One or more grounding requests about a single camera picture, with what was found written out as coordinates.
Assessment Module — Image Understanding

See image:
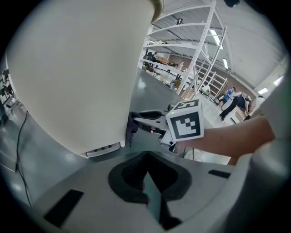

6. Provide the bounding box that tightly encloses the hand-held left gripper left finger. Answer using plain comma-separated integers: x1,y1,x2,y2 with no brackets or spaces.
108,153,150,203

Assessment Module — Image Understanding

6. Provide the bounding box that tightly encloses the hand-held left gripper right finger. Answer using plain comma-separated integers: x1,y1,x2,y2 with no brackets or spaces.
147,152,193,203

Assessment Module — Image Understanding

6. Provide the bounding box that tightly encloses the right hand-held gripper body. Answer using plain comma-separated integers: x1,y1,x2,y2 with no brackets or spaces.
133,99,205,152

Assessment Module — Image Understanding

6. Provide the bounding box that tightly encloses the dark blue cloth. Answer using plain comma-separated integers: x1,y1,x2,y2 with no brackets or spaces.
125,111,139,147

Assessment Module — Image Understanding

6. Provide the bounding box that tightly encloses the beige plastic trash bin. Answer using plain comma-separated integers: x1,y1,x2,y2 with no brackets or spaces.
5,0,166,159

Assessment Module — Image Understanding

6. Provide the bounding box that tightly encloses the person's right forearm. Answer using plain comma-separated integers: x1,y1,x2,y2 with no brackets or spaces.
176,116,276,159

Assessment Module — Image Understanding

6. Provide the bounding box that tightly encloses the white metal shelving unit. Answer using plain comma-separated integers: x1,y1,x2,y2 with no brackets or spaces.
137,0,229,102

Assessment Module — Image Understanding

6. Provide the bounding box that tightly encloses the long black floor cable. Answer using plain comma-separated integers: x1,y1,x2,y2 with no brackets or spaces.
15,110,32,208

